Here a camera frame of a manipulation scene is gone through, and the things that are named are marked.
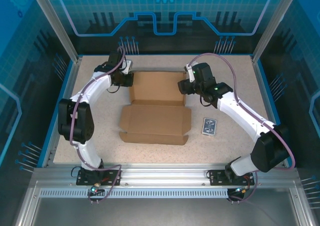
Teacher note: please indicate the blue playing card deck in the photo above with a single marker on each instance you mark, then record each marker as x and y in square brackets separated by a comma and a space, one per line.
[208, 126]

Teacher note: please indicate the brown cardboard paper box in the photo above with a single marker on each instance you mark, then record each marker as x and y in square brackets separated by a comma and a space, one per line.
[155, 125]

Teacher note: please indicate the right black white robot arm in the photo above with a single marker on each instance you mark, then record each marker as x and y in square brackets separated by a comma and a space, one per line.
[270, 148]

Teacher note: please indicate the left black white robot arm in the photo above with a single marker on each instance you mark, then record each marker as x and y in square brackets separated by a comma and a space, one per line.
[75, 120]

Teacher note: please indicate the right connector with green light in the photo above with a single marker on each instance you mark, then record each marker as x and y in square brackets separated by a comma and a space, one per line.
[242, 190]

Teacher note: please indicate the connector with green light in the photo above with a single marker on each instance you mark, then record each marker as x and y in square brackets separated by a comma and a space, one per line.
[242, 190]
[94, 189]

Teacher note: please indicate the left connector with green light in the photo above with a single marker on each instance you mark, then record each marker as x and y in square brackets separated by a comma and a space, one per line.
[94, 189]

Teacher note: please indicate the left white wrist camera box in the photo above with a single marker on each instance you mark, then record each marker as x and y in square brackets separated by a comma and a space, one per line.
[127, 66]

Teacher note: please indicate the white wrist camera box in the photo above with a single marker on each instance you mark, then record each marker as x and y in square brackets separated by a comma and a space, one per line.
[191, 73]
[127, 66]

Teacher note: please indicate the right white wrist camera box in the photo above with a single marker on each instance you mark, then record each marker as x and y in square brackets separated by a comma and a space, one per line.
[191, 73]

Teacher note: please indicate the blue table border frame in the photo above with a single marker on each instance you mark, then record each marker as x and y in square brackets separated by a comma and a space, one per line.
[66, 85]

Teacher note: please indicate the left aluminium frame post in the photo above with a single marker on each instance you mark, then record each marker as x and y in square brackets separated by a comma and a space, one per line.
[57, 28]

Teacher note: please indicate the aluminium frame post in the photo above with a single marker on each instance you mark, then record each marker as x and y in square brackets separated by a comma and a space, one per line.
[57, 28]
[270, 28]

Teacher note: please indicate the right aluminium frame post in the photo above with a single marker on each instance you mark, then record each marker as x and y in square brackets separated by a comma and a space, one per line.
[270, 28]

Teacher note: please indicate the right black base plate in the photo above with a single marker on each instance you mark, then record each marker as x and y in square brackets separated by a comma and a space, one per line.
[217, 177]

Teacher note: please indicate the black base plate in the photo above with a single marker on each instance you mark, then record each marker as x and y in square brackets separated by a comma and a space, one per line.
[217, 177]
[112, 177]

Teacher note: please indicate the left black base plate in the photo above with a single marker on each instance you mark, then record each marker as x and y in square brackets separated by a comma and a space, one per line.
[112, 177]

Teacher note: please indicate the long aluminium mounting rail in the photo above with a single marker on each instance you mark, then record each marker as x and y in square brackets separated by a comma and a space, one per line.
[162, 173]

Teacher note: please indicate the grey metal tray frame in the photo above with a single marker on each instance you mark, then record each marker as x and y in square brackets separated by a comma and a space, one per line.
[162, 211]

